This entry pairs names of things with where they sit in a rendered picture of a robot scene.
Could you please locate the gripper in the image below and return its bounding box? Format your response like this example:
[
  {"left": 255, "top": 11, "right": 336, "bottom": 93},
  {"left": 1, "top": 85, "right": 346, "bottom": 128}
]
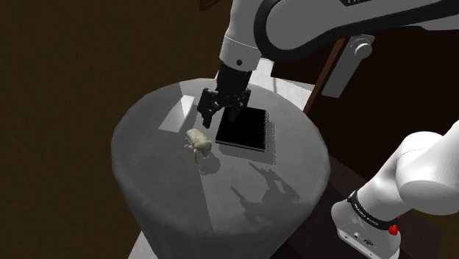
[{"left": 196, "top": 60, "right": 253, "bottom": 130}]

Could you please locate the black spiral notebook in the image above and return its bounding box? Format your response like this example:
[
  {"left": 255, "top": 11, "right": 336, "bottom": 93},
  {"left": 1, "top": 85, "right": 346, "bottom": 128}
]
[{"left": 214, "top": 106, "right": 270, "bottom": 153}]

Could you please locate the pale green animal figure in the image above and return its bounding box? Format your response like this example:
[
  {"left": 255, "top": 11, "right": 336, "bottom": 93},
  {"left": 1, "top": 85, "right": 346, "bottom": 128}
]
[{"left": 183, "top": 127, "right": 213, "bottom": 163}]

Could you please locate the round grey ottoman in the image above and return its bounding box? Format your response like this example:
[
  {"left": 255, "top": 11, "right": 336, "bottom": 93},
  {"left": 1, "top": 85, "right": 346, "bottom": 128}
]
[{"left": 110, "top": 78, "right": 332, "bottom": 259}]

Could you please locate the dark door with grey handle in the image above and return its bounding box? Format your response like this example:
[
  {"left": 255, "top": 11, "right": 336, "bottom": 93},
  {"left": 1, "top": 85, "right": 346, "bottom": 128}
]
[{"left": 302, "top": 25, "right": 459, "bottom": 159}]

